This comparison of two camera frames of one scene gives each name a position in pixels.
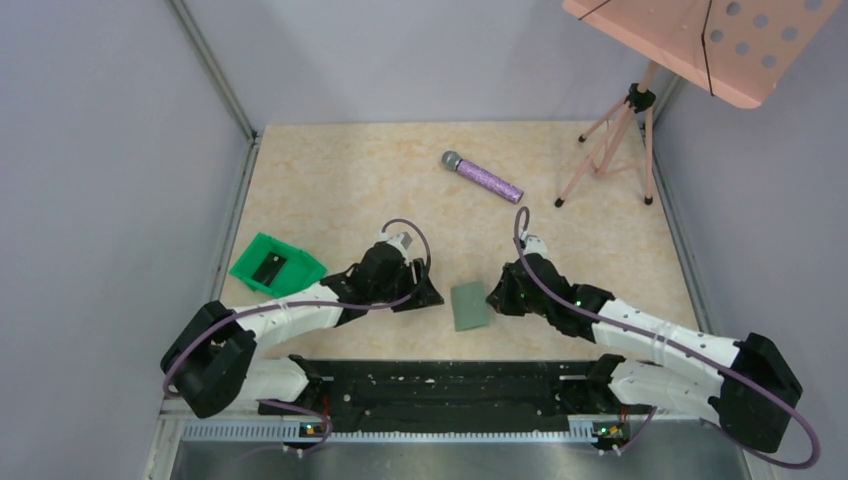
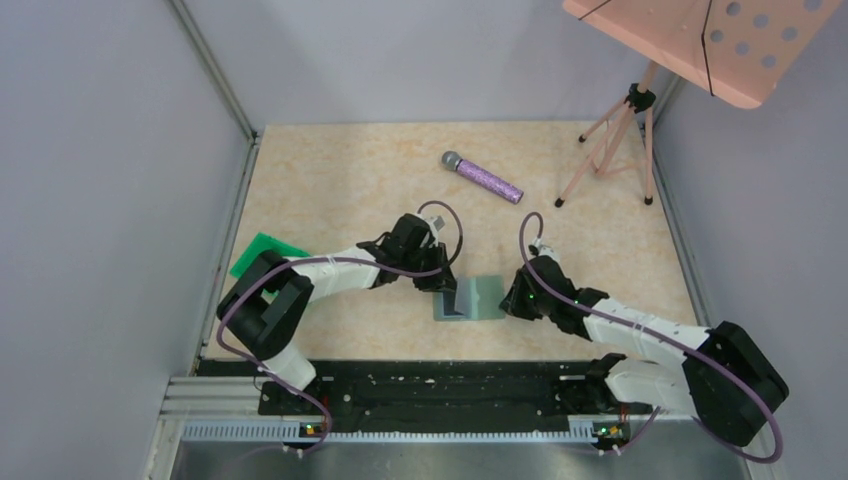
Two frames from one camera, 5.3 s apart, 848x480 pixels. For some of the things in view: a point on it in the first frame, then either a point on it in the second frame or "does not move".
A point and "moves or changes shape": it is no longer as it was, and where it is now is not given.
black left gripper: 411,285 -> 433,278
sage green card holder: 470,306 moves or changes shape
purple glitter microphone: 481,177 does not move
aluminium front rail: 645,449 does not move
